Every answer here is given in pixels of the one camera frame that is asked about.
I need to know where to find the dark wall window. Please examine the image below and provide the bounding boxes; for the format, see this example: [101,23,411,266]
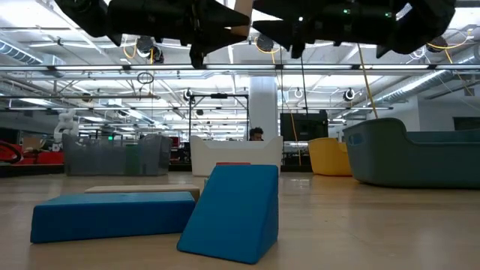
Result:
[452,116,480,131]

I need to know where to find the black hose loop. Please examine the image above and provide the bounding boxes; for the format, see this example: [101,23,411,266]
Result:
[0,140,23,165]

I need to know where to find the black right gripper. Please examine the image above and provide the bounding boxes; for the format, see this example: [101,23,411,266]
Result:
[251,0,398,59]

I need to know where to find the black hanging cable coil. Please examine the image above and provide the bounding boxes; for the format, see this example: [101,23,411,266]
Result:
[136,71,155,86]

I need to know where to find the blue-grey plastic bin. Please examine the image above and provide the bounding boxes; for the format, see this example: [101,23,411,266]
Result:
[343,117,480,189]

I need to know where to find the yellow plastic bin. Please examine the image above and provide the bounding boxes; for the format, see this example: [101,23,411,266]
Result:
[307,137,353,177]

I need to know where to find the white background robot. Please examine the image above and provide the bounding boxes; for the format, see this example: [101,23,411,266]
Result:
[53,108,80,146]

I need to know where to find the yellow ceiling cable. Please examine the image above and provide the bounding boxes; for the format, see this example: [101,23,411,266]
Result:
[426,29,474,97]

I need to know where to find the white building column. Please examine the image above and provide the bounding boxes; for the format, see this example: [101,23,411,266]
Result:
[249,76,279,142]

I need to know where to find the black monitor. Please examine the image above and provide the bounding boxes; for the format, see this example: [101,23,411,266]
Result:
[280,110,329,143]

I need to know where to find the blue wedge block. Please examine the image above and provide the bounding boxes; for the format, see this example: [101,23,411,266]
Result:
[176,164,280,266]

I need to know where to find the long natural wood block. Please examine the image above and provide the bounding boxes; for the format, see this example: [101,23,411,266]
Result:
[85,184,202,203]

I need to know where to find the red storage bin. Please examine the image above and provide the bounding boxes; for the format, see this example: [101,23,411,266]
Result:
[0,144,38,167]
[36,151,65,167]

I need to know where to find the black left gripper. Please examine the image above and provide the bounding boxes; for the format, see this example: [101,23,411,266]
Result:
[106,0,251,70]

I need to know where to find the black background rig frame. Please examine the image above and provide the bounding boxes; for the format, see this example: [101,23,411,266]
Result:
[188,93,251,143]

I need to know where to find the grey translucent bin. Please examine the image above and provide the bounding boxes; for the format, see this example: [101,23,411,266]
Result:
[61,133,173,177]

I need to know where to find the thin yellow hanging cable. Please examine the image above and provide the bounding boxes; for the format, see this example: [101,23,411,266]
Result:
[253,36,302,167]

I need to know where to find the black ceiling cable reel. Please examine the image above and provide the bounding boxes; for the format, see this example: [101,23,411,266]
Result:
[256,33,275,53]
[426,35,448,53]
[135,35,155,58]
[151,46,165,65]

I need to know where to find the yellow reel cable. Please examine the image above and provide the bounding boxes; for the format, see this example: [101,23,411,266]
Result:
[122,37,154,65]

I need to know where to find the white plastic bin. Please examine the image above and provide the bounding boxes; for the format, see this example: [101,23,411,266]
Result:
[189,134,284,178]

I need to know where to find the long blue rectangular block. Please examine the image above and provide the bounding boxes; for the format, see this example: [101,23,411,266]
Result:
[30,190,196,245]

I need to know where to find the cardboard box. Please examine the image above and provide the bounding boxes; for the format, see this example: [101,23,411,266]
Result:
[22,136,47,152]

